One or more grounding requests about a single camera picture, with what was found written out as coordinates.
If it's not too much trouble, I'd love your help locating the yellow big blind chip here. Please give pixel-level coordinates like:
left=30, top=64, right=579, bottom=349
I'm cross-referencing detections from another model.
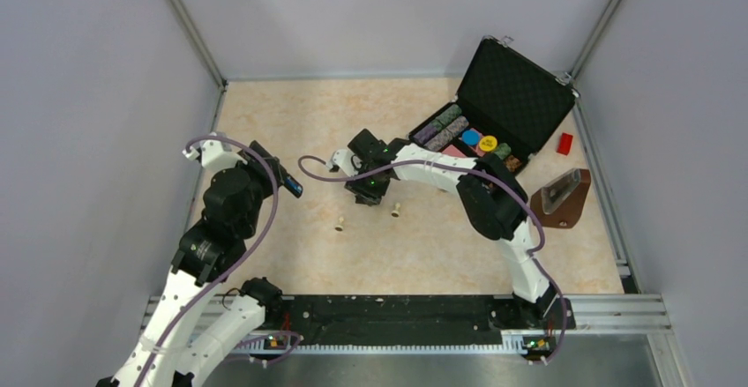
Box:
left=477, top=135, right=498, bottom=153

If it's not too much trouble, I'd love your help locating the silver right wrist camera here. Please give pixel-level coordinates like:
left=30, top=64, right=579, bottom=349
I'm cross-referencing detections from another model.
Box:
left=325, top=148, right=356, bottom=175

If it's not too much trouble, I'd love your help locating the brown metronome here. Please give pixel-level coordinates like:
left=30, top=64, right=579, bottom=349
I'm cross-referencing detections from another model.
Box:
left=530, top=167, right=592, bottom=229

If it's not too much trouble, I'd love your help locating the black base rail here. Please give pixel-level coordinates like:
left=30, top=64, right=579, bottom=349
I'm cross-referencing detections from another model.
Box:
left=204, top=294, right=673, bottom=357

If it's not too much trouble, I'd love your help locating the black remote control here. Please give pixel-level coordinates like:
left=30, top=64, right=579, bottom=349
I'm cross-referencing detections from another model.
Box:
left=250, top=140, right=302, bottom=190

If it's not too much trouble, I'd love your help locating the cream chess pawn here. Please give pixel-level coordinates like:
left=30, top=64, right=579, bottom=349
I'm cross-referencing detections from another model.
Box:
left=391, top=203, right=401, bottom=218
left=334, top=217, right=345, bottom=232

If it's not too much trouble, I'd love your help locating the blue round chip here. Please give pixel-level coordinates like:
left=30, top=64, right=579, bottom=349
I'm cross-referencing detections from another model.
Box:
left=460, top=130, right=482, bottom=147

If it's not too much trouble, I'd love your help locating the blue battery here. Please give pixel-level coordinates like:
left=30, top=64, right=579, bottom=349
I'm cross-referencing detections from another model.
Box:
left=284, top=176, right=303, bottom=197

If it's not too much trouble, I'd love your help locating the red toy brick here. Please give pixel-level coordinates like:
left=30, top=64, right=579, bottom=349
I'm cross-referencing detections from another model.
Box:
left=556, top=132, right=574, bottom=156

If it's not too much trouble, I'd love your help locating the black poker chip case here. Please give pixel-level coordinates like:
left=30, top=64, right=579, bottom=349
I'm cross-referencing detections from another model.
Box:
left=408, top=36, right=579, bottom=175

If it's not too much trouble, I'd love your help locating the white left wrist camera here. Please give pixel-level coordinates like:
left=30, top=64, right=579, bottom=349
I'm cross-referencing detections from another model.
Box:
left=182, top=133, right=245, bottom=173

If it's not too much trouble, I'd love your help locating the orange black chip stack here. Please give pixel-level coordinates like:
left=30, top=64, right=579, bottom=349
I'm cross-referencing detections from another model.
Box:
left=504, top=155, right=525, bottom=174

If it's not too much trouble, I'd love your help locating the green chip stack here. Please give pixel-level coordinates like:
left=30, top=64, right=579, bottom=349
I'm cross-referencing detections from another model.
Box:
left=492, top=143, right=512, bottom=160

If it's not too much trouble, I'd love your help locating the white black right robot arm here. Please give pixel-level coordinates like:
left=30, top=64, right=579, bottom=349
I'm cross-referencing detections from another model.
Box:
left=328, top=130, right=557, bottom=327

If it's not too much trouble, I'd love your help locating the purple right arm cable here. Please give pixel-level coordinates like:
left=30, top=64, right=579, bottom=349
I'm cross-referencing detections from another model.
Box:
left=297, top=155, right=569, bottom=365

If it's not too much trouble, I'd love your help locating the red playing card deck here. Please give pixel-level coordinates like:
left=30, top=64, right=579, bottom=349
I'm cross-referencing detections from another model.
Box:
left=442, top=145, right=467, bottom=158

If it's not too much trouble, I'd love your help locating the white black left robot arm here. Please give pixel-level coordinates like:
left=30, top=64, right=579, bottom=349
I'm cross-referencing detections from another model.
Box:
left=97, top=132, right=303, bottom=386

